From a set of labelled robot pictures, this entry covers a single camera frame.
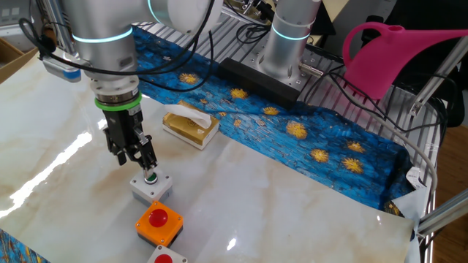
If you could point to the white box green button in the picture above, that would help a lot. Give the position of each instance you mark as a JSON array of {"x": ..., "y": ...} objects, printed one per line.
[{"x": 162, "y": 186}]

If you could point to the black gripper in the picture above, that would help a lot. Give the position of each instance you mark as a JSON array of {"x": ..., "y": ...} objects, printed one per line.
[{"x": 122, "y": 124}]

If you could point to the white tissue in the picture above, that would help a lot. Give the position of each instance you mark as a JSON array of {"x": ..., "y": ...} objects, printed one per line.
[{"x": 190, "y": 115}]

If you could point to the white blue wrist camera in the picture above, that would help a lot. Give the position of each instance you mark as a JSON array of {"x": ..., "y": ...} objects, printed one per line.
[{"x": 62, "y": 71}]

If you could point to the marble pattern sheet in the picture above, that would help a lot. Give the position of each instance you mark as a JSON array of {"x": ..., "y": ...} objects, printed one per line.
[{"x": 274, "y": 204}]

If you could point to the blue orange painted cloth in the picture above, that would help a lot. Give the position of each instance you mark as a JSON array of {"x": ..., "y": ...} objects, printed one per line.
[{"x": 14, "y": 250}]

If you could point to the blue starry painted cloth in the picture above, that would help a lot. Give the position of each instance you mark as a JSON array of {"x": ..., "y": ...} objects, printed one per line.
[{"x": 311, "y": 128}]

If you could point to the gold tissue box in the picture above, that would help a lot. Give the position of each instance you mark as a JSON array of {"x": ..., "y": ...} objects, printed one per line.
[{"x": 190, "y": 134}]

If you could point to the pink watering can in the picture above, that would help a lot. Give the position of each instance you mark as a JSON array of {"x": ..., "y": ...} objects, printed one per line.
[{"x": 376, "y": 62}]

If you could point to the grey metal computer case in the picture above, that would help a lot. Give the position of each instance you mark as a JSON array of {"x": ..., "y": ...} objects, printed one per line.
[{"x": 14, "y": 14}]

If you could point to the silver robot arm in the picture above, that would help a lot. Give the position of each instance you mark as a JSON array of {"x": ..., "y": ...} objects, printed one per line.
[{"x": 102, "y": 22}]

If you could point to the orange box red button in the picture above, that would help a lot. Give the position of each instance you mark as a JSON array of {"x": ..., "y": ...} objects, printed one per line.
[{"x": 172, "y": 223}]

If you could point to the brown cardboard box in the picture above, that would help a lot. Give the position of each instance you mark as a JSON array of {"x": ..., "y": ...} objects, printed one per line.
[{"x": 14, "y": 62}]

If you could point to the white black box red button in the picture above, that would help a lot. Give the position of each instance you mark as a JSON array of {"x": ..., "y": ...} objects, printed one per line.
[{"x": 176, "y": 258}]

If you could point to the white paper tag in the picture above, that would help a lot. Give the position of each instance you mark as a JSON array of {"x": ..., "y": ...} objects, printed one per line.
[{"x": 416, "y": 178}]

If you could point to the aluminium frame post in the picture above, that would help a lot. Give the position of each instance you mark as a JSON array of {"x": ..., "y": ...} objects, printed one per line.
[
  {"x": 438, "y": 76},
  {"x": 55, "y": 22},
  {"x": 442, "y": 213}
]

